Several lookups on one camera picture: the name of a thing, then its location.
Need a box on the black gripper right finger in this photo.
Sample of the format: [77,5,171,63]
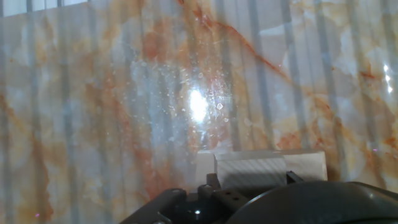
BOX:
[285,170,304,184]

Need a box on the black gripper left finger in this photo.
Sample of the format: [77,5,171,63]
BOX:
[119,172,249,224]

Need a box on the orange marble pattern mat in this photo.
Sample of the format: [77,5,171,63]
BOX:
[0,0,398,224]

